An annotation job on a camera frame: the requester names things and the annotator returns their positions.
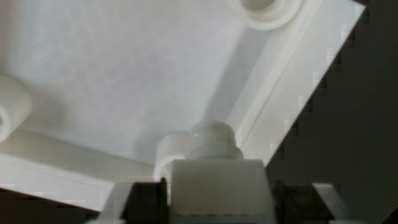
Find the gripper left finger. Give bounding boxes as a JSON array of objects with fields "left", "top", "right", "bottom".
[{"left": 103, "top": 179, "right": 168, "bottom": 224}]

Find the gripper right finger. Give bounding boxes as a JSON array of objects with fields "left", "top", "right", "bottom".
[{"left": 271, "top": 179, "right": 360, "bottom": 224}]

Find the white table leg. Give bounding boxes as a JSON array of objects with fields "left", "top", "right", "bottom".
[{"left": 152, "top": 121, "right": 277, "bottom": 224}]

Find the white square tabletop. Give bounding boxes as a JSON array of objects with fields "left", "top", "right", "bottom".
[{"left": 0, "top": 0, "right": 364, "bottom": 209}]

